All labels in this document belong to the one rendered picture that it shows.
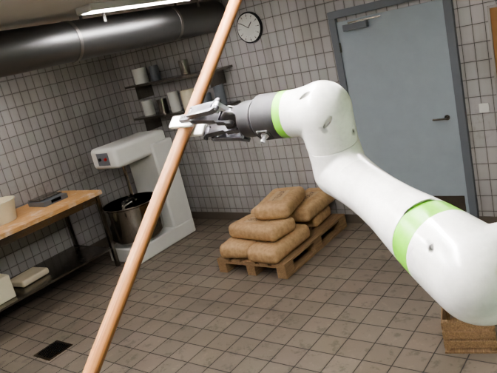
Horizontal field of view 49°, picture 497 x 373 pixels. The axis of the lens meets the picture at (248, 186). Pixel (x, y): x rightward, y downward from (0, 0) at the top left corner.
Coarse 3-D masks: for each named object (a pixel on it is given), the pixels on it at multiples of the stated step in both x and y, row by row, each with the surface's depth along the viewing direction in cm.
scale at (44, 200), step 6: (48, 192) 616; (54, 192) 609; (60, 192) 603; (36, 198) 600; (42, 198) 592; (48, 198) 592; (54, 198) 589; (60, 198) 594; (30, 204) 596; (36, 204) 589; (42, 204) 582; (48, 204) 584
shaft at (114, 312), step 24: (240, 0) 138; (216, 48) 131; (192, 96) 126; (168, 168) 118; (168, 192) 118; (144, 216) 115; (144, 240) 112; (120, 288) 108; (120, 312) 107; (96, 360) 103
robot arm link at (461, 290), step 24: (408, 216) 77; (432, 216) 74; (456, 216) 72; (408, 240) 75; (432, 240) 71; (456, 240) 68; (480, 240) 66; (408, 264) 75; (432, 264) 69; (456, 264) 66; (480, 264) 64; (432, 288) 69; (456, 288) 65; (480, 288) 64; (456, 312) 67; (480, 312) 65
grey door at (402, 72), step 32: (384, 0) 483; (448, 0) 453; (352, 32) 512; (384, 32) 495; (416, 32) 478; (448, 32) 461; (352, 64) 523; (384, 64) 505; (416, 64) 488; (448, 64) 472; (352, 96) 535; (384, 96) 516; (416, 96) 498; (448, 96) 481; (384, 128) 527; (416, 128) 508; (448, 128) 491; (384, 160) 538; (416, 160) 519; (448, 160) 501; (448, 192) 511
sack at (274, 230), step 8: (248, 216) 546; (232, 224) 534; (240, 224) 527; (248, 224) 520; (256, 224) 515; (264, 224) 509; (272, 224) 504; (280, 224) 504; (288, 224) 509; (232, 232) 532; (240, 232) 524; (248, 232) 515; (256, 232) 508; (264, 232) 501; (272, 232) 496; (280, 232) 501; (288, 232) 511; (256, 240) 515; (264, 240) 505; (272, 240) 498
